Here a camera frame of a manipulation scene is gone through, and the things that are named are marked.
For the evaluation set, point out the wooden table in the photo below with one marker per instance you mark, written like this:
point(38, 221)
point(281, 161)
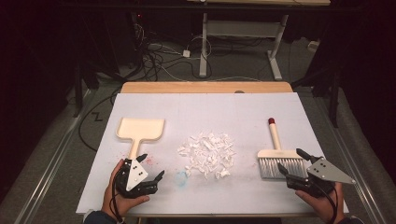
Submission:
point(202, 87)

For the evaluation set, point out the person's left hand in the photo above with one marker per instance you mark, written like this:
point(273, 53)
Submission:
point(120, 203)

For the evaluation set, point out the white box on floor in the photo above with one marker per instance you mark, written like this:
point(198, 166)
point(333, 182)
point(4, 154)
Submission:
point(313, 45)

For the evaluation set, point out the white metal desk frame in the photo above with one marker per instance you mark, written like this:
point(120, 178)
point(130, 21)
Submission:
point(204, 46)

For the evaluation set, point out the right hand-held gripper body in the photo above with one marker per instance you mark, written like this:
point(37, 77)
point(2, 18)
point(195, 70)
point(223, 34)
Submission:
point(325, 171)

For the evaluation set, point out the metal floor rail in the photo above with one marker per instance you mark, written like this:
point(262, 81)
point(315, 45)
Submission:
point(49, 174)
point(358, 174)

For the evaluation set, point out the cream brush with red cap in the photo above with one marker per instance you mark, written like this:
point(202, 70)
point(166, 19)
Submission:
point(280, 155)

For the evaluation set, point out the person's right hand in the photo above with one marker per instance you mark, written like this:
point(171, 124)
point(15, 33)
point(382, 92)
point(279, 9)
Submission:
point(327, 207)

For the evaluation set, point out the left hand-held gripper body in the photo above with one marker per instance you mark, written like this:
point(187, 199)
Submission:
point(137, 174)

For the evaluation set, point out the pile of white paper scraps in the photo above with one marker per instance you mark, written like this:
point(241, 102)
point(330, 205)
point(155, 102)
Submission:
point(207, 152)

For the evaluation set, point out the light desk top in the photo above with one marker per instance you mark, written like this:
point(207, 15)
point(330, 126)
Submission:
point(267, 2)

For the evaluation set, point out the white power adapter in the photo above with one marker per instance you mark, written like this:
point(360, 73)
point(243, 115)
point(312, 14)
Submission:
point(186, 53)

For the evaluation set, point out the white foam board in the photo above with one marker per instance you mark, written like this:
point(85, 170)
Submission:
point(218, 112)

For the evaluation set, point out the cream plastic dustpan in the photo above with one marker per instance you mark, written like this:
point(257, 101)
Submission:
point(141, 128)

